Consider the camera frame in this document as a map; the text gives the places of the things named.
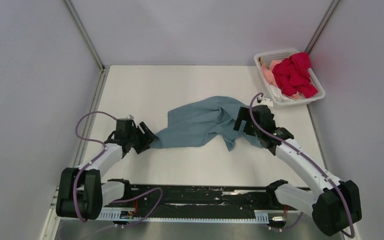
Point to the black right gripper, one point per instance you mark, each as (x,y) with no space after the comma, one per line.
(243,115)

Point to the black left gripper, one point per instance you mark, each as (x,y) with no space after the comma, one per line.
(146,141)

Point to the blue-grey t-shirt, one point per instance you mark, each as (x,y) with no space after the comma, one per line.
(195,124)

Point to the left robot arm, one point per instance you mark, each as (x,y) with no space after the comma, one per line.
(89,185)

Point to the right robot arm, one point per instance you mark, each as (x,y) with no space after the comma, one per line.
(283,145)

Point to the white t-shirt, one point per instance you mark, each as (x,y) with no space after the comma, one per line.
(277,93)

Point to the pink t-shirt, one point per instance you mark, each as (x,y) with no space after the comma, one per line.
(267,71)

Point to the red t-shirt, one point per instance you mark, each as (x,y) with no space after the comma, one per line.
(292,76)

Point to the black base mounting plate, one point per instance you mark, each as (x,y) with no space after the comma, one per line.
(199,199)

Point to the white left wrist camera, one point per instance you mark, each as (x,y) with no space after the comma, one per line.
(130,117)

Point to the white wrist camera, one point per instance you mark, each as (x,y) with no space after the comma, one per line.
(265,101)
(130,117)

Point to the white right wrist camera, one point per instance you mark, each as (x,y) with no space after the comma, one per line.
(265,101)

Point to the aluminium frame rail left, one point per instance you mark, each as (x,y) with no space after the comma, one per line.
(92,69)

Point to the aluminium frame rail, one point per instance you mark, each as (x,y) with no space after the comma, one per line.
(322,25)
(92,69)

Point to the aluminium frame rail right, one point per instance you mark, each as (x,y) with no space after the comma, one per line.
(322,25)

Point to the white slotted cable duct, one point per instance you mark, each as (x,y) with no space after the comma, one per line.
(118,216)

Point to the aluminium front frame beam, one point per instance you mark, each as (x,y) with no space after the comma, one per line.
(328,201)

